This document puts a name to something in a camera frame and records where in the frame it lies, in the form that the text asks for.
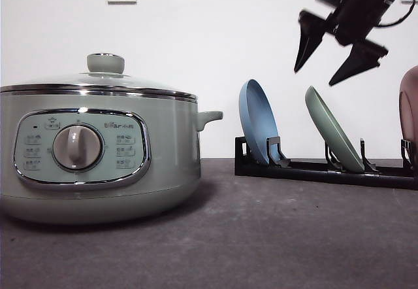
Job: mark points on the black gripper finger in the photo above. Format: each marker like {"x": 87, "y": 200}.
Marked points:
{"x": 364, "y": 56}
{"x": 312, "y": 31}

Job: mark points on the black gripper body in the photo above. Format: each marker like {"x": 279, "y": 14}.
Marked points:
{"x": 354, "y": 20}

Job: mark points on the green plate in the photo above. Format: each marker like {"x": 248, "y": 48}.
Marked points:
{"x": 334, "y": 131}

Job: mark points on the glass steamer lid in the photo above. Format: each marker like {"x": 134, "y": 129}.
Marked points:
{"x": 105, "y": 74}

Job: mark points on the pink plate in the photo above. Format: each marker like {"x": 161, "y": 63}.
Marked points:
{"x": 408, "y": 106}

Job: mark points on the blue plate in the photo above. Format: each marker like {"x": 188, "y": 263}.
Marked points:
{"x": 258, "y": 117}

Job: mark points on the black plate rack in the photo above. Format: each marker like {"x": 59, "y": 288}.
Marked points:
{"x": 328, "y": 172}

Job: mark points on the green electric steamer pot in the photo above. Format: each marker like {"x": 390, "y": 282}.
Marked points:
{"x": 98, "y": 159}

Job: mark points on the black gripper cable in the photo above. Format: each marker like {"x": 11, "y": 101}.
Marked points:
{"x": 403, "y": 19}

